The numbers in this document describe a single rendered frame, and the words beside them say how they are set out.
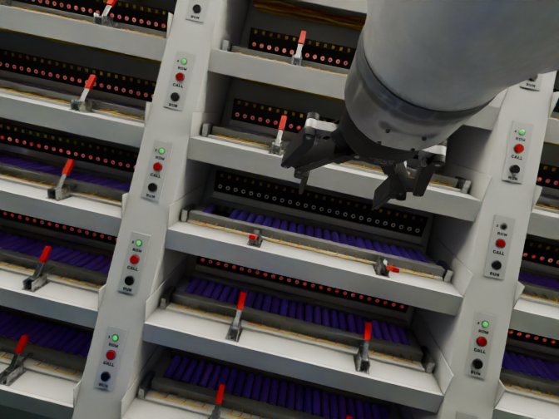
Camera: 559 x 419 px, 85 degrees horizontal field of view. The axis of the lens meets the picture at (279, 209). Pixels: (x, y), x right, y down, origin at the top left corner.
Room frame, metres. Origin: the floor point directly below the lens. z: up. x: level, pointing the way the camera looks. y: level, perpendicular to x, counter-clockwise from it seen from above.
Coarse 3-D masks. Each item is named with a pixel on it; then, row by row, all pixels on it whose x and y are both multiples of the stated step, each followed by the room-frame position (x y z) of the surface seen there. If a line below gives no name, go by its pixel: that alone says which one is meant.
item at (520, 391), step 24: (528, 336) 0.76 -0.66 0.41; (504, 360) 0.71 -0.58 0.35; (528, 360) 0.73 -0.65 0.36; (552, 360) 0.74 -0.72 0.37; (504, 384) 0.67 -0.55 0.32; (528, 384) 0.66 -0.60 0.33; (552, 384) 0.66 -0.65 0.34; (504, 408) 0.61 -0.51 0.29; (528, 408) 0.62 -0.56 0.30; (552, 408) 0.63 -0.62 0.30
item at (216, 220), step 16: (224, 224) 0.67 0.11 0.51; (240, 224) 0.67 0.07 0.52; (256, 224) 0.68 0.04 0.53; (272, 240) 0.65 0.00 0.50; (288, 240) 0.67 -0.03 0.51; (304, 240) 0.66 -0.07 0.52; (320, 240) 0.66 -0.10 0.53; (352, 256) 0.66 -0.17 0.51; (368, 256) 0.66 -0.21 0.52; (384, 256) 0.65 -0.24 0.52; (432, 272) 0.65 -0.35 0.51
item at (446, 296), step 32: (192, 192) 0.72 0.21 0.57; (192, 224) 0.67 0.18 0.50; (352, 224) 0.78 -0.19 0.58; (224, 256) 0.63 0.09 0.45; (256, 256) 0.63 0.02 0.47; (288, 256) 0.62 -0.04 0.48; (320, 256) 0.65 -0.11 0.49; (448, 256) 0.68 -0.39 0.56; (352, 288) 0.63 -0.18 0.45; (384, 288) 0.62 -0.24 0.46; (416, 288) 0.61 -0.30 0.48; (448, 288) 0.62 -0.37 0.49
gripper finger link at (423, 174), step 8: (440, 144) 0.28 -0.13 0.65; (432, 160) 0.29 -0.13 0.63; (440, 160) 0.28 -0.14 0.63; (424, 168) 0.30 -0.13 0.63; (432, 168) 0.30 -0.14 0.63; (416, 176) 0.35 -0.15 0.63; (424, 176) 0.32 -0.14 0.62; (416, 184) 0.34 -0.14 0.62; (424, 184) 0.34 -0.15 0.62; (416, 192) 0.36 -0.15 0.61; (424, 192) 0.36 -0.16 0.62
